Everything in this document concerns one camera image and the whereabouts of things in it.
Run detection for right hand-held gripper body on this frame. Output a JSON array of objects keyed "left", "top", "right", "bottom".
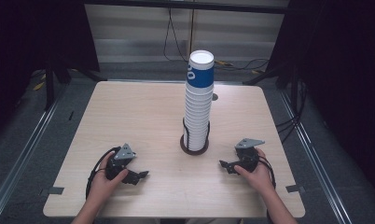
[{"left": 234, "top": 137, "right": 266, "bottom": 174}]

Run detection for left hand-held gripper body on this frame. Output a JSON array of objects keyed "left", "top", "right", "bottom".
[{"left": 105, "top": 143, "right": 137, "bottom": 185}]

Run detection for black wire cup holder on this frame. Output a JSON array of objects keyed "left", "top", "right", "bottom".
[{"left": 179, "top": 117, "right": 212, "bottom": 156}]

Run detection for stack of ribbed white cups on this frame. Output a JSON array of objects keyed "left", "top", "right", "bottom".
[{"left": 183, "top": 83, "right": 215, "bottom": 152}]

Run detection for blue banded white paper cup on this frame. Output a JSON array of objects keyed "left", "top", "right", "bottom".
[{"left": 186, "top": 49, "right": 215, "bottom": 90}]

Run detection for person's right hand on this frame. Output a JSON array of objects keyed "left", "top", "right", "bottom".
[{"left": 233, "top": 148, "right": 275, "bottom": 195}]

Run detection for person's left hand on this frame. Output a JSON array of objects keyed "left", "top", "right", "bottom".
[{"left": 88, "top": 152, "right": 129, "bottom": 203}]

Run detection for black metal stand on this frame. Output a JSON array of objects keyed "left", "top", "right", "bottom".
[
  {"left": 43, "top": 60, "right": 107, "bottom": 112},
  {"left": 242, "top": 63, "right": 301, "bottom": 94}
]

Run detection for black curtain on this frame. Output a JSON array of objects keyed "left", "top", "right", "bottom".
[
  {"left": 265, "top": 0, "right": 375, "bottom": 195},
  {"left": 0, "top": 0, "right": 101, "bottom": 143}
]

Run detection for black overhead bar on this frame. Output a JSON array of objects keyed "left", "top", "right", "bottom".
[{"left": 82, "top": 0, "right": 291, "bottom": 15}]

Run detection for right hand-held gripper black cable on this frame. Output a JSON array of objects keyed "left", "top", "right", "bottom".
[{"left": 257, "top": 154, "right": 277, "bottom": 190}]

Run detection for bundle of black floor cables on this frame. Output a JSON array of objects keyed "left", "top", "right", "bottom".
[{"left": 274, "top": 78, "right": 309, "bottom": 145}]

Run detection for aluminium floor rail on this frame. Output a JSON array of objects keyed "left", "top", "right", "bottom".
[
  {"left": 278, "top": 88, "right": 350, "bottom": 224},
  {"left": 0, "top": 82, "right": 70, "bottom": 224}
]

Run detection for black floor cable yellow plugs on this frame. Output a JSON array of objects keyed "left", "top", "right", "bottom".
[{"left": 213, "top": 58, "right": 271, "bottom": 75}]

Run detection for black hanging wall cable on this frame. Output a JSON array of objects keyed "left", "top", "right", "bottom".
[{"left": 162, "top": 7, "right": 197, "bottom": 63}]

